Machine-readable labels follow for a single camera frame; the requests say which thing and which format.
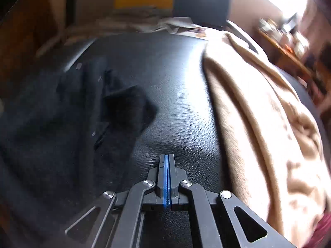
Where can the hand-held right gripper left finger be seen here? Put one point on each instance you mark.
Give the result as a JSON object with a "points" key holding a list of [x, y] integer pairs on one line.
{"points": [[161, 183]]}

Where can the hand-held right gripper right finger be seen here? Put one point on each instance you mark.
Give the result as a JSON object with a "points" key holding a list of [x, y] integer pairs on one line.
{"points": [[172, 183]]}

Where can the black knit sweater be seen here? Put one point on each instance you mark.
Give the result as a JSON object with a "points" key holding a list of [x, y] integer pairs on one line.
{"points": [[51, 121]]}

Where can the black leather bed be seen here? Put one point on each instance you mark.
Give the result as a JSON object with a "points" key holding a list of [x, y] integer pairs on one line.
{"points": [[175, 82]]}

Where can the beige blanket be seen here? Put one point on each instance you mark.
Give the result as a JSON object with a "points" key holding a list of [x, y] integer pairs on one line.
{"points": [[258, 121]]}

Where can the white printed cloth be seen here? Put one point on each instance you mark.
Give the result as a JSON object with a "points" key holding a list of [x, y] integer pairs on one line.
{"points": [[181, 27]]}

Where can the person's pink clothing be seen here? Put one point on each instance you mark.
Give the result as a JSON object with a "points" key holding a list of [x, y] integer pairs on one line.
{"points": [[323, 233]]}

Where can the wooden desk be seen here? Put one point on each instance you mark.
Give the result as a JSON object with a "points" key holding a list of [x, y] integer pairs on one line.
{"points": [[287, 54]]}

